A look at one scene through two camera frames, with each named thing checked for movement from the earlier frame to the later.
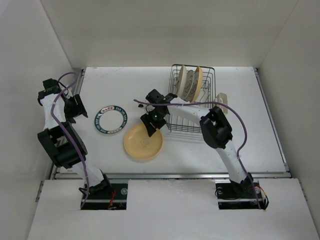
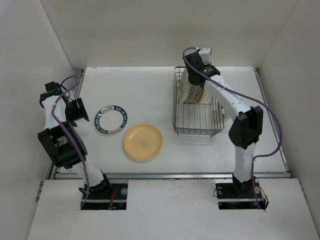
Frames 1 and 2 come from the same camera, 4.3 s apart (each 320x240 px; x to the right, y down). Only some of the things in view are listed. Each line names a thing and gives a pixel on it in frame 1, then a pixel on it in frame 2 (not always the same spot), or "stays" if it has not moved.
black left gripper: x=78 y=109 stays
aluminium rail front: x=171 y=175 stays
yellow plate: x=139 y=145 stays
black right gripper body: x=157 y=118 -> x=190 y=79
